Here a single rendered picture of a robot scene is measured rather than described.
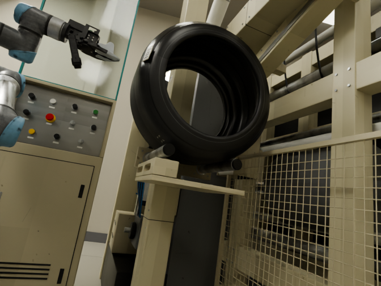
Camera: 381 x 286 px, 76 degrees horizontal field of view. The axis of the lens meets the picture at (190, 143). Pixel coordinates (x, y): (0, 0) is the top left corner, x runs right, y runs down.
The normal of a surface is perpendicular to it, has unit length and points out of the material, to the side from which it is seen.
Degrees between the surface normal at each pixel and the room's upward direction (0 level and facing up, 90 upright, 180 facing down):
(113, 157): 90
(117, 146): 90
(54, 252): 90
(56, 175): 90
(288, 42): 162
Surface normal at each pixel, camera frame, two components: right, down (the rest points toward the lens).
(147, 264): 0.36, -0.15
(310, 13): -0.03, 0.87
